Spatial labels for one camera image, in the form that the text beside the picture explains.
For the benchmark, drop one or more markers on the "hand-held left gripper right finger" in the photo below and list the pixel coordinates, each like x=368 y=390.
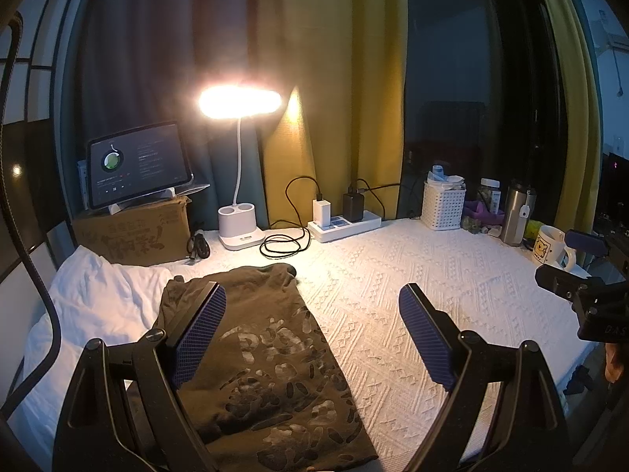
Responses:
x=427 y=337

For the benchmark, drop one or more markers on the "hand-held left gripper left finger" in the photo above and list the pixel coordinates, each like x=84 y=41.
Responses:
x=199 y=334

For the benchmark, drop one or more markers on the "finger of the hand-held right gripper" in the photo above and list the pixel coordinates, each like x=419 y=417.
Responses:
x=560 y=278
x=585 y=242

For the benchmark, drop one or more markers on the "dark brown printed T-shirt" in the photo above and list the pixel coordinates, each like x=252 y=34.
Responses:
x=275 y=354

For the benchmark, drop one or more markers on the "person's right hand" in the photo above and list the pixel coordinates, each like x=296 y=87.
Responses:
x=616 y=361

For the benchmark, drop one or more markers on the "white cartoon mug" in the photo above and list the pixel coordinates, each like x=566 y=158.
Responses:
x=550 y=248

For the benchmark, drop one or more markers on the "steel tumbler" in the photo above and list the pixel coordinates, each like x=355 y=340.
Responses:
x=516 y=216

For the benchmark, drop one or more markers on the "white textured bedspread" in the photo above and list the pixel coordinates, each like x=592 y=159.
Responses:
x=393 y=265

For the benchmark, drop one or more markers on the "purple cloth item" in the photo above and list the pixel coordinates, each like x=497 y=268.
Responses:
x=484 y=216

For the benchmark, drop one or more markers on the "glass jar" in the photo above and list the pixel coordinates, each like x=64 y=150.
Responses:
x=490 y=194

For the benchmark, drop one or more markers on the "white cloth pile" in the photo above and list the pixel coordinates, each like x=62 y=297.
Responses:
x=88 y=300

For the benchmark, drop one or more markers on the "cardboard box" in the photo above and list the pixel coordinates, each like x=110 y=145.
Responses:
x=132 y=231

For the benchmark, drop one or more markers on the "white plastic basket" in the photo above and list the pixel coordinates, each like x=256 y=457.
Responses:
x=443 y=206

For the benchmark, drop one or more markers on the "white power strip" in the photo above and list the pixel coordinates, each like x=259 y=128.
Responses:
x=344 y=228

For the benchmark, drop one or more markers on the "tablet stand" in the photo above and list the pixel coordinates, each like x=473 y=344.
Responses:
x=162 y=194

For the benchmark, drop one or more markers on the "black charger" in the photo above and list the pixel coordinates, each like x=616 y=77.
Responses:
x=353 y=206

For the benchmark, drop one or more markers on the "white and blue packets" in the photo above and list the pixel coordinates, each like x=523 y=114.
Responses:
x=442 y=177

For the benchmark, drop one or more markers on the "olive yellow curtain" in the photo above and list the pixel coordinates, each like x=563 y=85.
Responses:
x=575 y=83

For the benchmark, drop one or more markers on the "white charger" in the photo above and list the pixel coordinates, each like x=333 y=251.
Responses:
x=323 y=212

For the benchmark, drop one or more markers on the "tablet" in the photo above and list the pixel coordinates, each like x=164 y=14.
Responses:
x=137 y=164

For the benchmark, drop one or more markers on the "white desk lamp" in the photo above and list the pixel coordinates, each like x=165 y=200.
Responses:
x=240 y=103

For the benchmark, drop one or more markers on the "dark teal curtain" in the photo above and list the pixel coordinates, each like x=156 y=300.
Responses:
x=162 y=49

